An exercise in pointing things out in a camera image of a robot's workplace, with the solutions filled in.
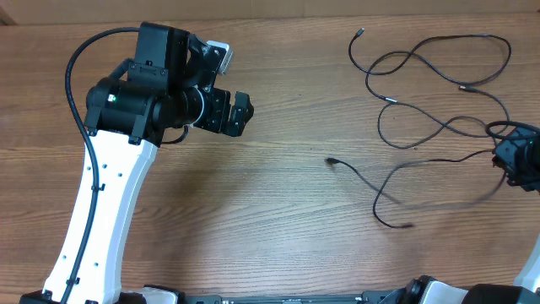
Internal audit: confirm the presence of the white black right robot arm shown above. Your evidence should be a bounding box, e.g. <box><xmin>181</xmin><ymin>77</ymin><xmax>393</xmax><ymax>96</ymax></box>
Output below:
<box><xmin>381</xmin><ymin>121</ymin><xmax>539</xmax><ymax>304</ymax></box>

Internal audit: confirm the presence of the black cable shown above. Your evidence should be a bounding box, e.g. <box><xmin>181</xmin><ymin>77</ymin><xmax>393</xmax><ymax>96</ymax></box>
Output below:
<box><xmin>348</xmin><ymin>27</ymin><xmax>513</xmax><ymax>103</ymax></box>
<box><xmin>324</xmin><ymin>148</ymin><xmax>507</xmax><ymax>231</ymax></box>
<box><xmin>376</xmin><ymin>85</ymin><xmax>511</xmax><ymax>150</ymax></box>

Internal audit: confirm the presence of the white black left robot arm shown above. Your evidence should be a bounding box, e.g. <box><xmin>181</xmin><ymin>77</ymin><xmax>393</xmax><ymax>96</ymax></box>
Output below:
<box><xmin>20</xmin><ymin>22</ymin><xmax>254</xmax><ymax>304</ymax></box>

